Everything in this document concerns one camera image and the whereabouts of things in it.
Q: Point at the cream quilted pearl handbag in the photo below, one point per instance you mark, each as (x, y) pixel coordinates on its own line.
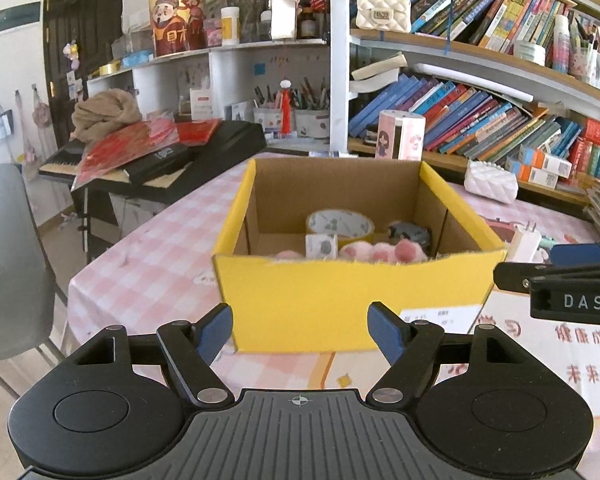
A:
(382, 12)

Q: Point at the white rolled paper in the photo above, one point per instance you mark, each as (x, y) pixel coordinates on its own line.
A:
(475, 82)

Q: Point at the brown knitted cloth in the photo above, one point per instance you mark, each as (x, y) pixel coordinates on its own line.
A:
(105, 112)

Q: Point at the yellow tape roll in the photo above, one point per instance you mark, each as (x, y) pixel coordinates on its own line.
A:
(340, 225)

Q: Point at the white desk organiser with pens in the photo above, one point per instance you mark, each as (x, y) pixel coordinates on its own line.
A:
(597, 67)

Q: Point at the black keyboard stand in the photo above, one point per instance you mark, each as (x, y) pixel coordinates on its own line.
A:
(87, 220)

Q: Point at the small pink hanging bag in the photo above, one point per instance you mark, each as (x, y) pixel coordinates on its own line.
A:
(42, 116)

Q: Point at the dark wooden door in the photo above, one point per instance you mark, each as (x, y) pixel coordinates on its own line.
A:
(80, 35)

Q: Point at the white paper carton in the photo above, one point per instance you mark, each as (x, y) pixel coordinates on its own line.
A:
(284, 10)

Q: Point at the grey plastic chair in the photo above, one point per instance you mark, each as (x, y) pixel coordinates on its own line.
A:
(10, 260)

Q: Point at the red slim figurine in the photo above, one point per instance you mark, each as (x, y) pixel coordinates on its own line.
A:
(285, 110)

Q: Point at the fortune god paper decoration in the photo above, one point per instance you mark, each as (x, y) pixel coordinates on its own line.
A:
(177, 27)

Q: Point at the yellow cardboard box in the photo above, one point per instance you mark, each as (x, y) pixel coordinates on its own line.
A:
(330, 300)

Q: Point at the cream flat-lying book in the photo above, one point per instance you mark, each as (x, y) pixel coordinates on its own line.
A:
(380, 66)

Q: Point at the dark glass bottle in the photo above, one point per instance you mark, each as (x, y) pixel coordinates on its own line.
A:
(308, 25)

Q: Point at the white corner shelf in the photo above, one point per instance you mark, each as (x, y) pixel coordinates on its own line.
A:
(165, 80)

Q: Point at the row of colourful paperback books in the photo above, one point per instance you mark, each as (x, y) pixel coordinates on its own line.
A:
(470, 120)

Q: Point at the white jar green label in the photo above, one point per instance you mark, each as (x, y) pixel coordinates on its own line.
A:
(529, 53)

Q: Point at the wooden bookshelf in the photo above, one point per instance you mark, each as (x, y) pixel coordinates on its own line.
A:
(340, 60)

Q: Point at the dark small toy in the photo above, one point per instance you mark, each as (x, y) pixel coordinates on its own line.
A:
(410, 232)

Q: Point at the red hardcover books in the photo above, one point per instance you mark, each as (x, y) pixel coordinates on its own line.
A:
(595, 152)

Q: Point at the white quilted pearl purse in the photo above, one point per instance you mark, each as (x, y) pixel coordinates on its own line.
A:
(492, 185)

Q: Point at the pink plush pig toy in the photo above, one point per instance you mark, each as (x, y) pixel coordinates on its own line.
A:
(390, 252)

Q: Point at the green wall sign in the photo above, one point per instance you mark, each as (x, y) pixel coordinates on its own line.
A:
(15, 18)

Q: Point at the white bottle yellow label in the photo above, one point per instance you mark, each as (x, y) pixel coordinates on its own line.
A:
(230, 27)

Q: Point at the black electronic keyboard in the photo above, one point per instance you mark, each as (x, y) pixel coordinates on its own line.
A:
(220, 147)

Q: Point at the white pen cup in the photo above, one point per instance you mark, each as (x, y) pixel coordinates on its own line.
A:
(266, 121)
(311, 124)

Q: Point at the row of leaning books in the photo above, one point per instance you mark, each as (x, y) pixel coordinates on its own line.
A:
(485, 15)

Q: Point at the pink patterned cup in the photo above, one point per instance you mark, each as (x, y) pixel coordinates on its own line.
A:
(213, 32)

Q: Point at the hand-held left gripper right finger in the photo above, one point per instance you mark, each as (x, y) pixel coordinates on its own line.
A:
(385, 330)

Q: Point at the pink patterned bottle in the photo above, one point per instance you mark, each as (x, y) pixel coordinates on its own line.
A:
(561, 45)

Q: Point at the pink cartoon cylinder container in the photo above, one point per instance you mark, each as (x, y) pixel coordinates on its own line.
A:
(402, 135)

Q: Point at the white plug charger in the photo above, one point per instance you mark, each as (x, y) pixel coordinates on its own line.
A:
(524, 245)

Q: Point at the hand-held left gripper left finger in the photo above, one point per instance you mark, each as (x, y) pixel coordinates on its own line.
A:
(215, 330)

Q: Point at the small white printed box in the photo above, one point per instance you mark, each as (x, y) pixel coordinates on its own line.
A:
(321, 246)

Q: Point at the red paper packets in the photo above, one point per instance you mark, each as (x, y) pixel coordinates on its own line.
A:
(125, 147)

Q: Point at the pink checked printed tablecloth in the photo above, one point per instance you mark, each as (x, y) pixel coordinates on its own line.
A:
(155, 255)

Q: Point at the small pink plush ball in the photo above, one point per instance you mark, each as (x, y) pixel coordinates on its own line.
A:
(287, 255)

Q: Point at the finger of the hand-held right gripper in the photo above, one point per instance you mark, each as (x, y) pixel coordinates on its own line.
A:
(520, 275)
(580, 254)

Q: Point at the orange and white carton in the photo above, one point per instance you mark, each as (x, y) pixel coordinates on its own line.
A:
(532, 174)
(547, 160)

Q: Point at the red and white small box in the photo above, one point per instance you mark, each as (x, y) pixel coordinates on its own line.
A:
(200, 105)

